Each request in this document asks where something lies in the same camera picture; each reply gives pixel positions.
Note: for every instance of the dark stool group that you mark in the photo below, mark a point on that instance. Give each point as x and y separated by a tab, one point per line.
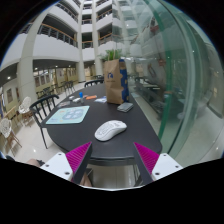
69	86

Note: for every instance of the white perforated computer mouse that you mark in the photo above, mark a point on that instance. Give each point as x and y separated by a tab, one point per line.
110	130

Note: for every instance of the orange flat packet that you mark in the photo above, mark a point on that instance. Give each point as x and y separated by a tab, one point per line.
91	97

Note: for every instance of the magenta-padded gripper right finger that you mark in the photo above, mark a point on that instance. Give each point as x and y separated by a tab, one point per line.
165	165

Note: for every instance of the black chair group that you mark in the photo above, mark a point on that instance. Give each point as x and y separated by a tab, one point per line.
93	82

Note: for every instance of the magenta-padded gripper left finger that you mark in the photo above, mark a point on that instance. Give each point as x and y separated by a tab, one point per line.
58	164

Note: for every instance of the light teal printed mouse pad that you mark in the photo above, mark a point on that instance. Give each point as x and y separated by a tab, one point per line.
68	115

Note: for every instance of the small white box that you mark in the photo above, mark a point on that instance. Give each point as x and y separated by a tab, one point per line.
71	97

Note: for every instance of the brown paper bag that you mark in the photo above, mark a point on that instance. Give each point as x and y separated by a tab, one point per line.
113	83

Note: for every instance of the white lattice chair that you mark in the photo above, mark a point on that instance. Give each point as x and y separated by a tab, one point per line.
6	127
24	106

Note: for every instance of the black spindle-back chair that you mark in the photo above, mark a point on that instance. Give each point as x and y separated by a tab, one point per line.
40	106

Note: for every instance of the green potted plant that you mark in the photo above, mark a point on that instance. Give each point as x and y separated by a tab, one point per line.
111	54

